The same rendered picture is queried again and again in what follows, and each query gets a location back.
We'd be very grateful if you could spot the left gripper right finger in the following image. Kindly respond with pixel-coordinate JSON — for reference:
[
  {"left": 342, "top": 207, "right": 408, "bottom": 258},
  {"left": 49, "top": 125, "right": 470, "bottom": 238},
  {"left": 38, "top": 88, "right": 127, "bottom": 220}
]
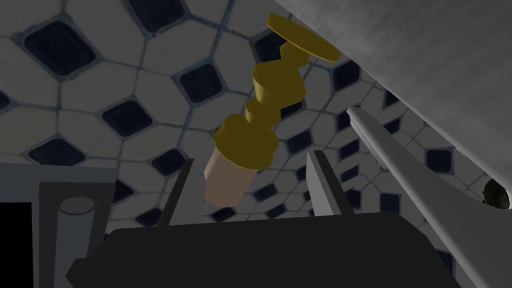
[{"left": 305, "top": 149, "right": 356, "bottom": 218}]

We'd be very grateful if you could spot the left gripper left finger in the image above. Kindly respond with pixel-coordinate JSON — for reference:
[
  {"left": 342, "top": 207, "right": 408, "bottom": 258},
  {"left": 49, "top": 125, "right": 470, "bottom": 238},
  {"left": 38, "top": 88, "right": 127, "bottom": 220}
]
[{"left": 157, "top": 158, "right": 214, "bottom": 228}]

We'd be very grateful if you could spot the grey cabinet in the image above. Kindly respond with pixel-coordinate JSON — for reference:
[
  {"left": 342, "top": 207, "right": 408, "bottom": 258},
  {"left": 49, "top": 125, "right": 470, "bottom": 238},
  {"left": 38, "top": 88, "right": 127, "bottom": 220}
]
[{"left": 0, "top": 163, "right": 118, "bottom": 288}]

